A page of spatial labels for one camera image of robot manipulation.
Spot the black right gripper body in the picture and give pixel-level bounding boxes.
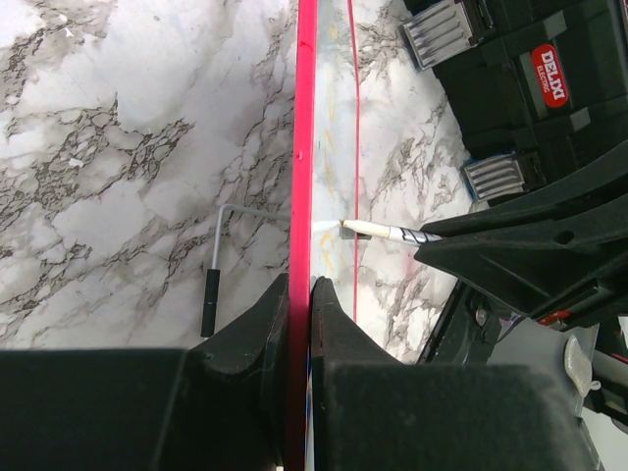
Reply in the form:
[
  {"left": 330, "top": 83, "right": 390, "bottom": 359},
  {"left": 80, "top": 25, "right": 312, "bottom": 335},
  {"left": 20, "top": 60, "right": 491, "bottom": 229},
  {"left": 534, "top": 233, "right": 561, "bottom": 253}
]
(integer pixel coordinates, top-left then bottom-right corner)
[{"left": 536, "top": 291, "right": 627, "bottom": 364}]

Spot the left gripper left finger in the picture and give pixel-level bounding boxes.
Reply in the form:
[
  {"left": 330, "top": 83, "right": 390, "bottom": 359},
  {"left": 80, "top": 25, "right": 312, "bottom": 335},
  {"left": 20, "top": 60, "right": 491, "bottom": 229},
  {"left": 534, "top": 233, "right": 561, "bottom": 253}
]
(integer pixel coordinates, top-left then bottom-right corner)
[{"left": 1, "top": 275, "right": 288, "bottom": 470}]

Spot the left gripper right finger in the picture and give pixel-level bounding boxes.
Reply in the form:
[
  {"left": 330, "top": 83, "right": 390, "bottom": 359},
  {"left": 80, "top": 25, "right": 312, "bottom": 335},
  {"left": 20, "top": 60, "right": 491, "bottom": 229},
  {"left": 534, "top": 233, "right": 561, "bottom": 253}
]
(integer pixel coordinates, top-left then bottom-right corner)
[{"left": 308, "top": 278, "right": 601, "bottom": 470}]

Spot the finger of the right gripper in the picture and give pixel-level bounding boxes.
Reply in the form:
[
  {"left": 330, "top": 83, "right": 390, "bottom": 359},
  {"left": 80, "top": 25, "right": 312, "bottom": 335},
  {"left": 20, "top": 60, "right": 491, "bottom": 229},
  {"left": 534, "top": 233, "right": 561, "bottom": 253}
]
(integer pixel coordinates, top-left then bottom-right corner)
[{"left": 414, "top": 143, "right": 627, "bottom": 319}]

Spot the pink framed whiteboard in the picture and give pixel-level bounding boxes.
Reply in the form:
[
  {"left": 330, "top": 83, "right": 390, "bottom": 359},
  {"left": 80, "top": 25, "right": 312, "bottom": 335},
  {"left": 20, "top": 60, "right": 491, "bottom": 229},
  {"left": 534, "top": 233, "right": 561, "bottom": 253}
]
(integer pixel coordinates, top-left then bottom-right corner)
[{"left": 198, "top": 0, "right": 372, "bottom": 471}]

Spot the black plastic toolbox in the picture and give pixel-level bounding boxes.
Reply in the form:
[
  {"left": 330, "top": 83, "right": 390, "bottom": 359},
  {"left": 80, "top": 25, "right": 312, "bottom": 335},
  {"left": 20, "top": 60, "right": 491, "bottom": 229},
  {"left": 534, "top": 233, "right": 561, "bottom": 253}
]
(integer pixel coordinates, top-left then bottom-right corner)
[{"left": 401, "top": 1, "right": 627, "bottom": 204}]

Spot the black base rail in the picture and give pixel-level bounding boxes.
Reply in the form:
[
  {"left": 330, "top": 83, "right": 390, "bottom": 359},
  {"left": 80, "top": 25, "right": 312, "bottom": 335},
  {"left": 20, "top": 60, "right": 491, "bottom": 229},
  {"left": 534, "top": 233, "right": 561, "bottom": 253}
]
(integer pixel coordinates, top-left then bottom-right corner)
[{"left": 417, "top": 281, "right": 523, "bottom": 365}]

